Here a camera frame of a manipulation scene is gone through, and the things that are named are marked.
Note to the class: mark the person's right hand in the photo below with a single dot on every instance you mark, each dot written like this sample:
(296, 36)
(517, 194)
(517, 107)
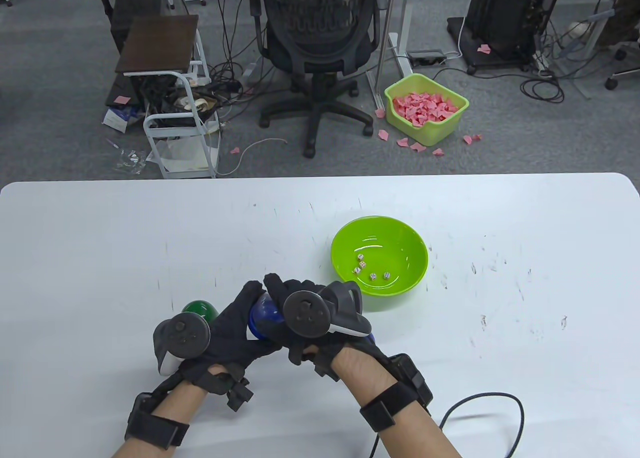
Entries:
(350, 348)

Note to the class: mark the person's left hand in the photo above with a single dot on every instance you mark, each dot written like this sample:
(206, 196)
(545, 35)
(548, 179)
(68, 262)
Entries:
(230, 338)

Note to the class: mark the blue dice cup cover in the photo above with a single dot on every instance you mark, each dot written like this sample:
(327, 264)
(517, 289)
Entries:
(267, 318)

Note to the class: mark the green capsule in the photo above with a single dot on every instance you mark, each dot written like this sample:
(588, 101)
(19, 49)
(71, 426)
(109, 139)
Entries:
(197, 309)

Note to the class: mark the black grey hand controller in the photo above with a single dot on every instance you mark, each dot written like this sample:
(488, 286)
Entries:
(305, 313)
(185, 335)

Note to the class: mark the green plastic bowl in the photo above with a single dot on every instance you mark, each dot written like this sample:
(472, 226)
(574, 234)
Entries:
(395, 245)

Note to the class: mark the person's right forearm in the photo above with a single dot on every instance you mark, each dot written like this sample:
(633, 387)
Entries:
(350, 370)

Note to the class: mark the white paper sheet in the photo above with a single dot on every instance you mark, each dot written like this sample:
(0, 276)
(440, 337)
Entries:
(185, 155)

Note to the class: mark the clear plastic bag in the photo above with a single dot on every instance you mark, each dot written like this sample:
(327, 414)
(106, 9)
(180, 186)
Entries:
(131, 160)

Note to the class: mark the white metal cart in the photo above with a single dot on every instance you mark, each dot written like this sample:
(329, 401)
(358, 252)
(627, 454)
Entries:
(180, 130)

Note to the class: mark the lime green plastic bin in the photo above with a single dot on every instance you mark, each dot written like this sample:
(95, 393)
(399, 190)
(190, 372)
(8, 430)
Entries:
(435, 133)

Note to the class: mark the blue white cardboard box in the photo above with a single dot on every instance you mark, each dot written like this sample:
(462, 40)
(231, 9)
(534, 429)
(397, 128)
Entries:
(116, 120)

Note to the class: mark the pile of pink paper pieces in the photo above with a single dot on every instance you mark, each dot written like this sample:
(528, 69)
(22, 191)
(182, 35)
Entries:
(425, 108)

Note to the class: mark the white power strip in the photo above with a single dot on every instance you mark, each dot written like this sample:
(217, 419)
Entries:
(249, 72)

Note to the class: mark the black mesh office chair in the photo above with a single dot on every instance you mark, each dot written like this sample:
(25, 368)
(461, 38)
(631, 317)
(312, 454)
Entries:
(320, 52)

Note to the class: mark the white desk leg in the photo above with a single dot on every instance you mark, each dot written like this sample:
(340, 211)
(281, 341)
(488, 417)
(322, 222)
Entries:
(400, 52)

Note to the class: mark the grey power socket box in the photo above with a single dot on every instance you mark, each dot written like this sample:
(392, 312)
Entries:
(425, 57)

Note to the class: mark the brown top side table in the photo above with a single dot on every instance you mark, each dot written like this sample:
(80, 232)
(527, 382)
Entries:
(157, 42)

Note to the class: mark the black wheeled platform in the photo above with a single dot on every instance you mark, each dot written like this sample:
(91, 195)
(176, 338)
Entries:
(465, 42)

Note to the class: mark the dark brown side table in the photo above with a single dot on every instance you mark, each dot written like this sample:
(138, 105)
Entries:
(136, 2)

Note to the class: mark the black computer tower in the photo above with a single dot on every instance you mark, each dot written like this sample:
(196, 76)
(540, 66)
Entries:
(500, 17)

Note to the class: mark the grey office chair base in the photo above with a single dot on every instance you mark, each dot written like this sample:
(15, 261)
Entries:
(625, 72)

